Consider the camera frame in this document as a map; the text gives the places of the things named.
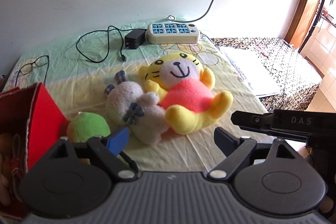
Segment yellow tiger plush toy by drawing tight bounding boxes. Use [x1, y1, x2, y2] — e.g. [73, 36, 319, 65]
[139, 53, 234, 135]

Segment white plush rabbit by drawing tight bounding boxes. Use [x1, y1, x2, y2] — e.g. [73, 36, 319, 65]
[105, 70, 171, 146]

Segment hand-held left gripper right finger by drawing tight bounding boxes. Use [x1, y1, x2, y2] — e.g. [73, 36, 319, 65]
[207, 127, 302, 179]

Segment white power strip blue sockets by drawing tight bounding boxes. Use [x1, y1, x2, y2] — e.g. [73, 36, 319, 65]
[146, 22, 200, 45]

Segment cartoon printed desktop cloth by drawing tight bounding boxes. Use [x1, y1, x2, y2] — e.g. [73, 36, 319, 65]
[1, 17, 269, 172]

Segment white folded sheet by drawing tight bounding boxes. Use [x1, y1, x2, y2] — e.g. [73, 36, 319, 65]
[220, 47, 282, 97]

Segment black power adapter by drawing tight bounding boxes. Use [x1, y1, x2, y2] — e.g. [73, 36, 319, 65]
[125, 29, 147, 50]

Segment thin black adapter cable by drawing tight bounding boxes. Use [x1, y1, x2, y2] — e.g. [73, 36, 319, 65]
[76, 26, 128, 63]

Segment black-framed eyeglasses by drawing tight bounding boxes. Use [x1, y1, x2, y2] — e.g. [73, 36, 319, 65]
[15, 55, 50, 89]

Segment wooden door frame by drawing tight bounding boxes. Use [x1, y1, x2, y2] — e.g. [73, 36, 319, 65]
[285, 0, 328, 50]

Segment green plush toy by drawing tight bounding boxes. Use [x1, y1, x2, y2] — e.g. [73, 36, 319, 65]
[66, 112, 138, 174]

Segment black and white patterned cloth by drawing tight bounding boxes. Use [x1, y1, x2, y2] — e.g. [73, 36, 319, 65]
[211, 37, 323, 111]

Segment brown plush toy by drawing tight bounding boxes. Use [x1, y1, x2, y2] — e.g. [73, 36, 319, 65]
[0, 132, 27, 207]

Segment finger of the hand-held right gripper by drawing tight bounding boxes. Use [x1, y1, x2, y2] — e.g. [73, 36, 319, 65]
[231, 110, 275, 135]

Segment black metal rail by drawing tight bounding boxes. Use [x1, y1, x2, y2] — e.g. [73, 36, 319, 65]
[302, 0, 336, 50]

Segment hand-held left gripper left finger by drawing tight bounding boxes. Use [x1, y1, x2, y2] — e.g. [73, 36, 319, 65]
[39, 126, 142, 182]

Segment red cardboard box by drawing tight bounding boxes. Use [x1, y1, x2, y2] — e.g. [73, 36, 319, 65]
[0, 82, 70, 216]

